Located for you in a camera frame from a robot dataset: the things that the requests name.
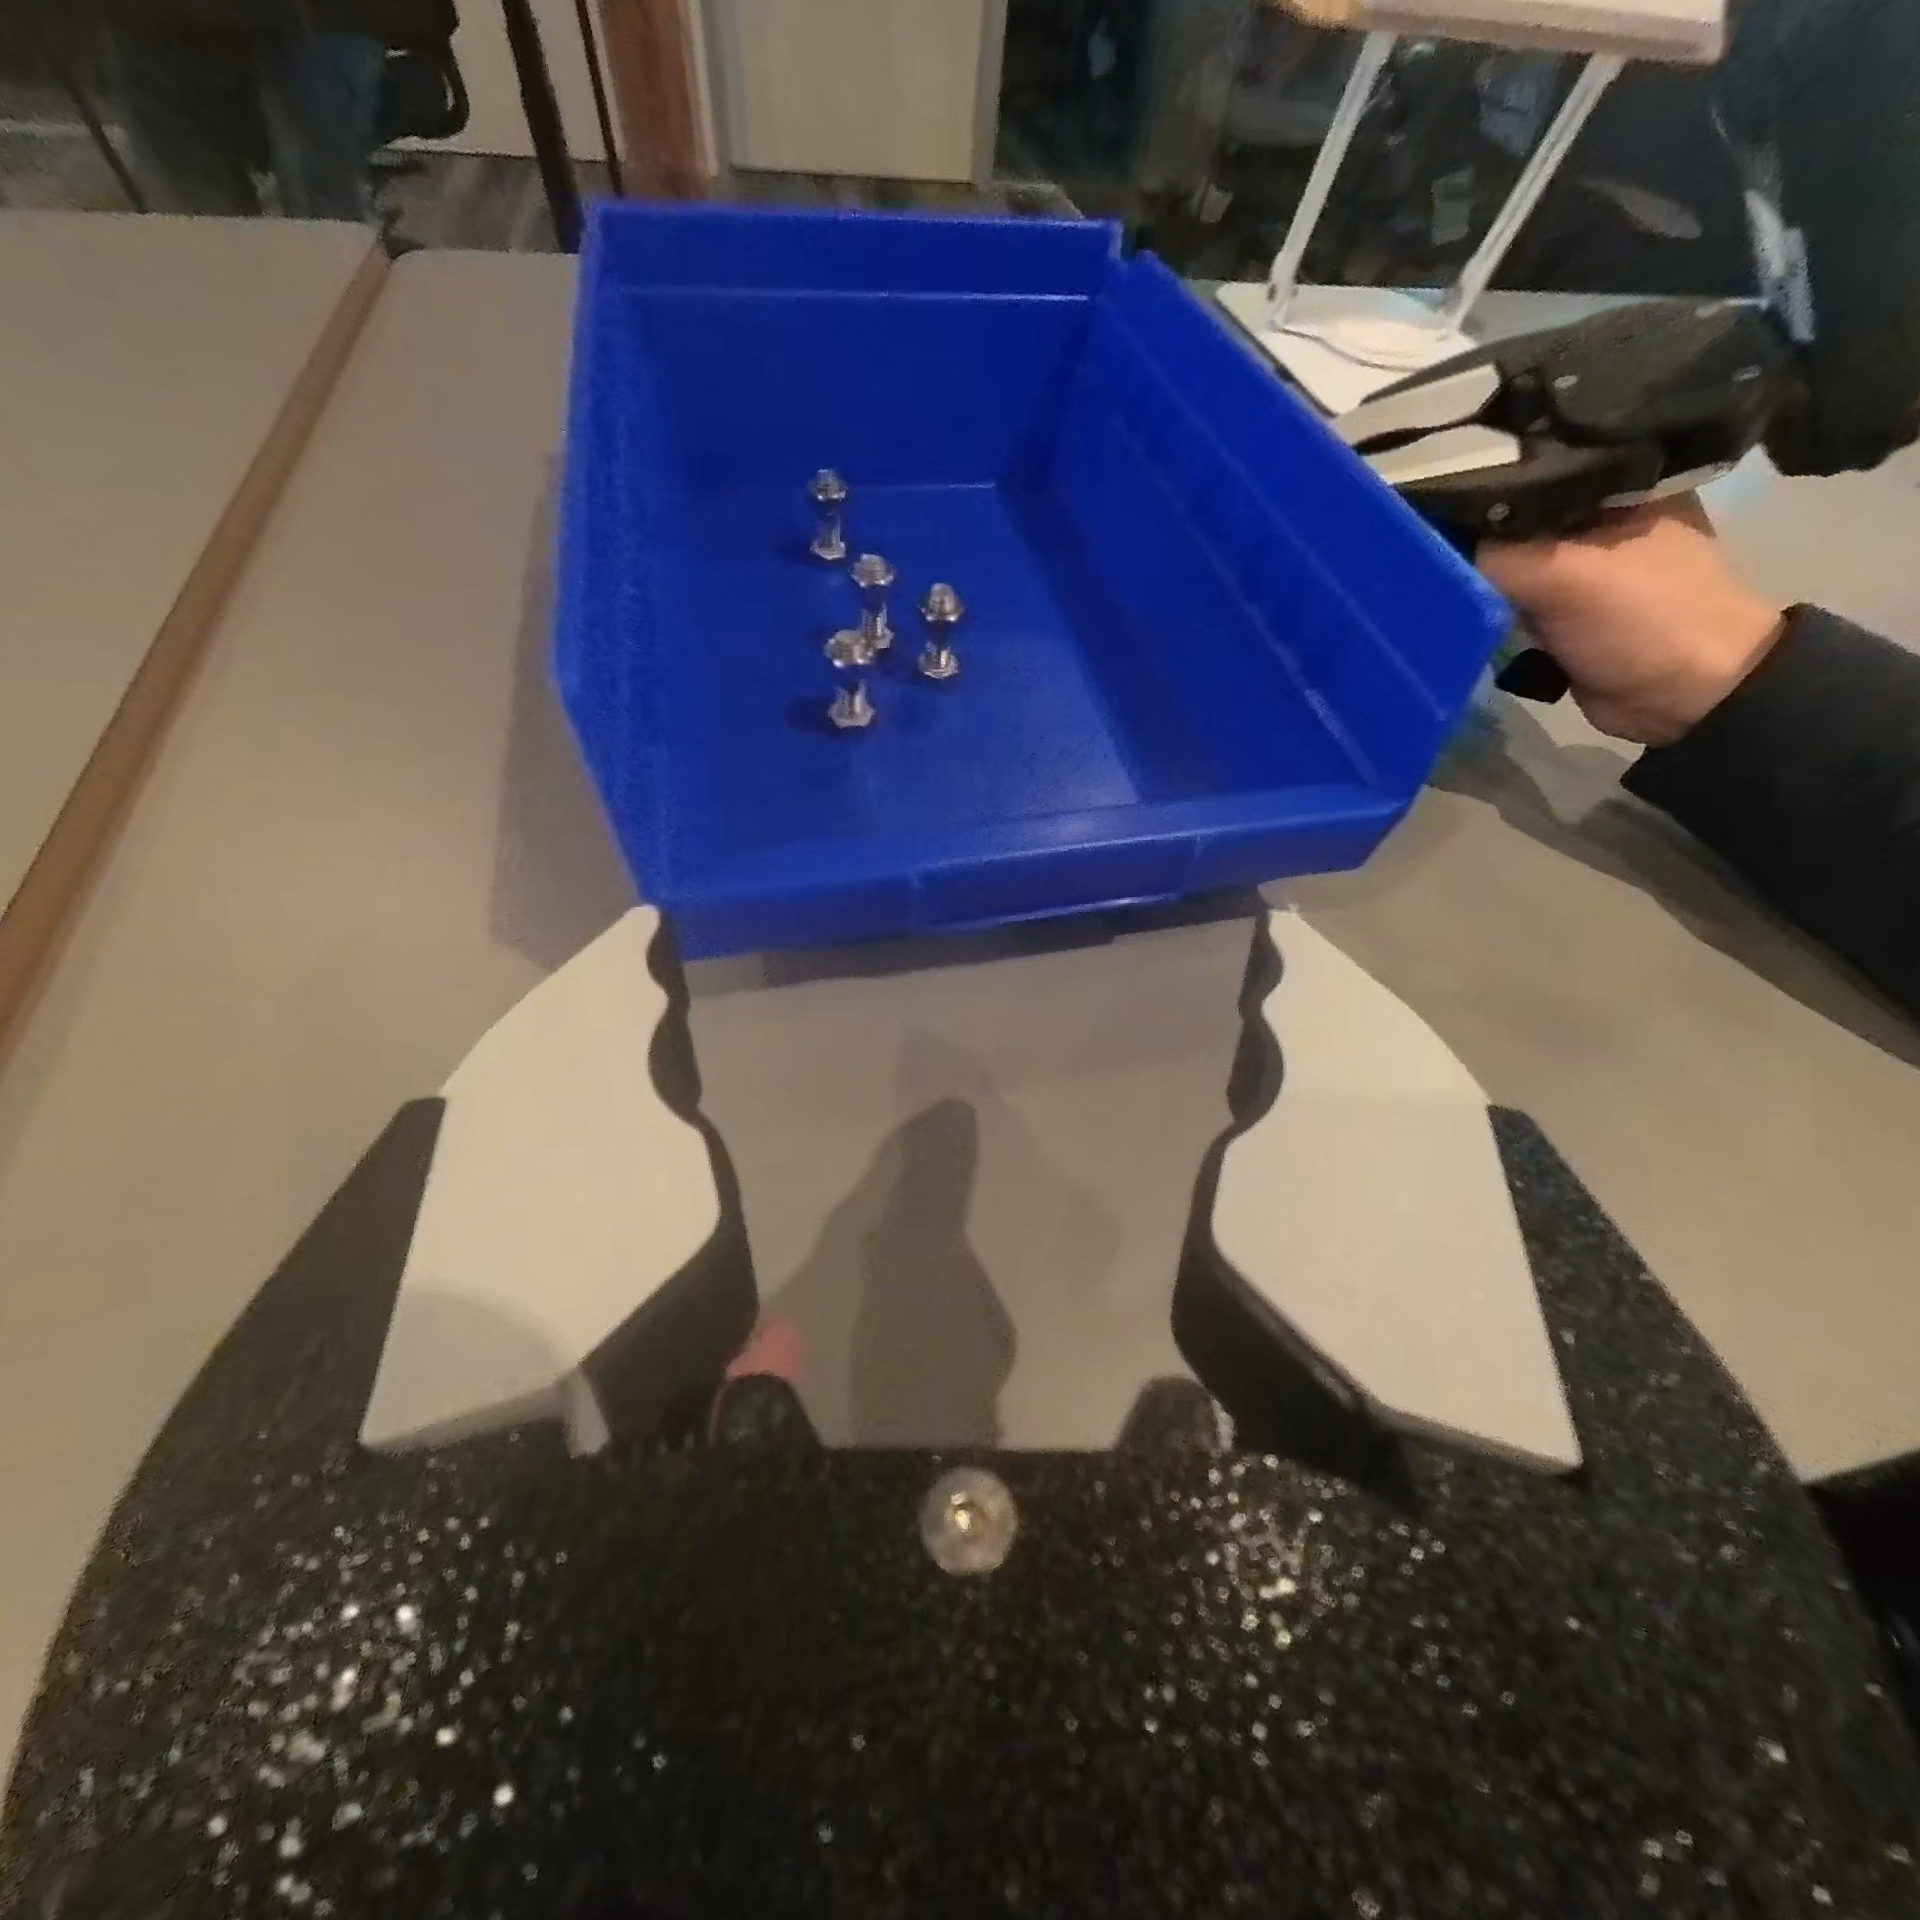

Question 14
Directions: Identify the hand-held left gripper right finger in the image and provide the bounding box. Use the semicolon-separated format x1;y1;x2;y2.
1168;906;1586;1510

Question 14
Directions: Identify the person's right hand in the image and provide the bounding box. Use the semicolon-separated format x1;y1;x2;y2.
1476;499;1798;746

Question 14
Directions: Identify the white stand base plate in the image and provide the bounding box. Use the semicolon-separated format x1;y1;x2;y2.
1213;0;1727;427

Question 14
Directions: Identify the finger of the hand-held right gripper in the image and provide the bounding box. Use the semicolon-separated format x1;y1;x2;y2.
1357;429;1520;501
1332;359;1517;447

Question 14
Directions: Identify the wooden pillar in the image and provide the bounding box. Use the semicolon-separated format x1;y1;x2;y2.
589;0;724;214

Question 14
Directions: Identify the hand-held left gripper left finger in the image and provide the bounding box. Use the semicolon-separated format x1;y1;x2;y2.
359;903;762;1459

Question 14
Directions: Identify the blue plastic bin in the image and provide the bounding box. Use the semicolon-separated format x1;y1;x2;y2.
560;198;1514;962

